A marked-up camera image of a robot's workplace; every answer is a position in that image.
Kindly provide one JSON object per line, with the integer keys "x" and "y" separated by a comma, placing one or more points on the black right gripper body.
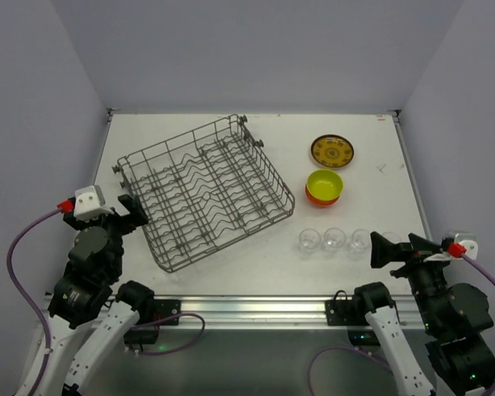
{"x": 407, "y": 252}

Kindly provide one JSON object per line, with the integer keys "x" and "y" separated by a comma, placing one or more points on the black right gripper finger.
{"x": 422, "y": 245}
{"x": 383, "y": 251}

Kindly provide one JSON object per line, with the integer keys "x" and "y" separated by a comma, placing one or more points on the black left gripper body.
{"x": 108, "y": 221}

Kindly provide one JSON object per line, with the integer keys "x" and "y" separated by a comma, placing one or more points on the clear glass cup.
{"x": 359, "y": 242}
{"x": 334, "y": 239}
{"x": 309, "y": 241}
{"x": 392, "y": 237}

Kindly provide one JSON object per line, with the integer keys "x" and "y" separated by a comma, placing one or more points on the grey wire dish rack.
{"x": 204, "y": 190}

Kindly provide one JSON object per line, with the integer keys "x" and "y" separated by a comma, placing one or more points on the orange bowl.
{"x": 317, "y": 201}

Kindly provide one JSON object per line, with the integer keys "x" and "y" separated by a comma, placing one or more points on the lime green bowl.
{"x": 325, "y": 184}

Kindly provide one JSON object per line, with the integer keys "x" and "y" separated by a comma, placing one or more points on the yellow patterned plate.
{"x": 332, "y": 151}

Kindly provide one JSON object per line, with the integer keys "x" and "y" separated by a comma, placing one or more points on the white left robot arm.
{"x": 85, "y": 319}

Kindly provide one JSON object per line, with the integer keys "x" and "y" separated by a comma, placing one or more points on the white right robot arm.
{"x": 454, "y": 316}

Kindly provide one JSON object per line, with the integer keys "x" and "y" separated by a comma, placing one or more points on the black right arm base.
{"x": 350, "y": 311}

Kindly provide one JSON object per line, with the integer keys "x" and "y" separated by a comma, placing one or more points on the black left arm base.
{"x": 150, "y": 309}

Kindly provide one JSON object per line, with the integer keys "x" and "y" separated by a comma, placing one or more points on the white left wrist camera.
{"x": 88, "y": 203}

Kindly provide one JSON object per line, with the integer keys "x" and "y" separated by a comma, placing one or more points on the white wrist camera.
{"x": 455, "y": 246}
{"x": 88, "y": 203}

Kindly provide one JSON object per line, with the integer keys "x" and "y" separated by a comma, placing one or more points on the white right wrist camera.
{"x": 455, "y": 246}

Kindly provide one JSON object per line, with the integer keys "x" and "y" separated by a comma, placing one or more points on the aluminium mounting rail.
{"x": 275, "y": 312}

